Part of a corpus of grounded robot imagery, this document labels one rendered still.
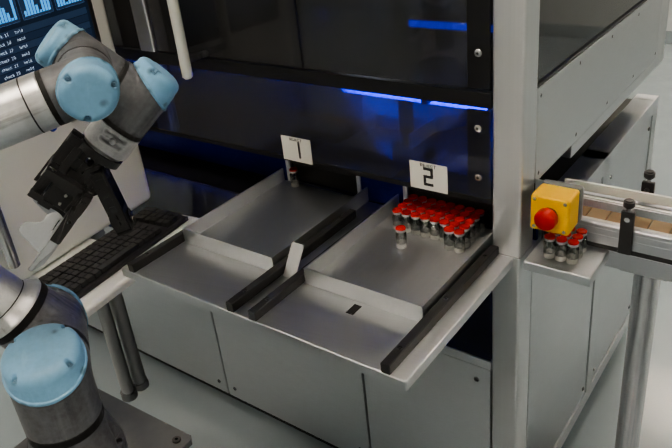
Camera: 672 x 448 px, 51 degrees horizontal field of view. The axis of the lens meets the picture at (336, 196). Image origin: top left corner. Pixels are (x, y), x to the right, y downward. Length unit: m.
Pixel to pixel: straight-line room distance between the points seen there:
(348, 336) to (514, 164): 0.43
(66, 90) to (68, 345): 0.40
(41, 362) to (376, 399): 1.00
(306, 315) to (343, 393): 0.70
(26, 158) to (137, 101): 0.68
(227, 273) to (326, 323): 0.28
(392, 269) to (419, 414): 0.55
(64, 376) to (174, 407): 1.43
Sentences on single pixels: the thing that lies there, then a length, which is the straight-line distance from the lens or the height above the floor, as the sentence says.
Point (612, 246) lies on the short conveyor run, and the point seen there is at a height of 0.89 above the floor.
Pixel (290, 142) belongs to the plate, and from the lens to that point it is 1.60.
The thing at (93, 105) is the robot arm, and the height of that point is 1.37.
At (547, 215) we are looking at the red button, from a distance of 1.30.
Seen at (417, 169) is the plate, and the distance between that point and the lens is 1.42.
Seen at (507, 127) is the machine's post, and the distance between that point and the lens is 1.29.
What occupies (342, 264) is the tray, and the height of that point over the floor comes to 0.88.
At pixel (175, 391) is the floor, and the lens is 2.58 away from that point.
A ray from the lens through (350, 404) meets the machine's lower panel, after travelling 1.97.
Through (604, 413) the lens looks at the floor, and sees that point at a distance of 2.39.
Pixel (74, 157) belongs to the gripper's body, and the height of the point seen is 1.25.
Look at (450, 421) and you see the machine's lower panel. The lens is 1.78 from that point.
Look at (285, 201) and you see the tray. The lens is 1.68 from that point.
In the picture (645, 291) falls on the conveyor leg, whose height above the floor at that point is 0.78.
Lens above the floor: 1.64
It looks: 27 degrees down
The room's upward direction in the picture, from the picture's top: 6 degrees counter-clockwise
